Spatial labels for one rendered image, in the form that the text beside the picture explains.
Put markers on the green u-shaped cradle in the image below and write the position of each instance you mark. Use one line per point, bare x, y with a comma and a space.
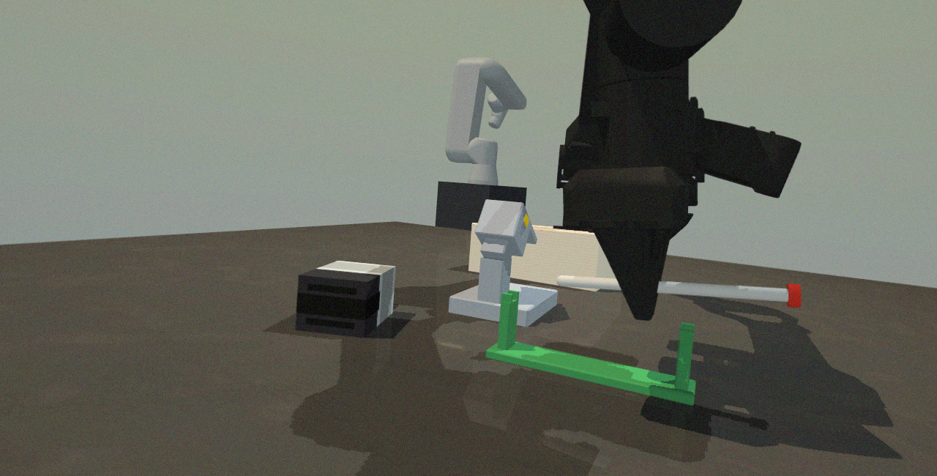
676, 388

